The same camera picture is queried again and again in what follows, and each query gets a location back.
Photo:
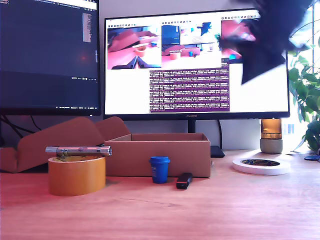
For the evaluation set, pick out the black monitor stand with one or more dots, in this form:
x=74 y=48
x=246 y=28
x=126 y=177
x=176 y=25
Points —
x=192 y=126

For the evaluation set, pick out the small blue flat object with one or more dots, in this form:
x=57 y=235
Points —
x=312 y=158

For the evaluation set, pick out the bright screen Huawei monitor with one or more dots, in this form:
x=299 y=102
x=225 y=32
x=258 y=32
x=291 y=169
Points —
x=250 y=97

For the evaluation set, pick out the brown cardboard box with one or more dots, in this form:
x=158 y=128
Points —
x=162 y=160

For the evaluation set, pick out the wide orange tape roll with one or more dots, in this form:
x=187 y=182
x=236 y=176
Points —
x=76 y=178

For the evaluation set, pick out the flat white tape roll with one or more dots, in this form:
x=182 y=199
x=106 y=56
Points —
x=262 y=170

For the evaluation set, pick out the dark screen computer monitor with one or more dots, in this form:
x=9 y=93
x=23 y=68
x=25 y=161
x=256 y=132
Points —
x=45 y=62

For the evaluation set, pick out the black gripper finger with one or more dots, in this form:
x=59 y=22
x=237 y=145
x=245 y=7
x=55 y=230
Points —
x=255 y=71

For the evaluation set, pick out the small blue lidded cup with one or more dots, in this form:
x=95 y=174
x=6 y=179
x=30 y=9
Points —
x=160 y=170

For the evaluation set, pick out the silver metal flashlight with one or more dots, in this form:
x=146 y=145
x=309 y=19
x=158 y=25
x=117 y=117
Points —
x=75 y=150

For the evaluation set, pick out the black USB stick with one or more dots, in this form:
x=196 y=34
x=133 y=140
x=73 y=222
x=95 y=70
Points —
x=184 y=181

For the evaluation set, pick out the green leafy plant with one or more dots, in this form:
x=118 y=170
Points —
x=306 y=95

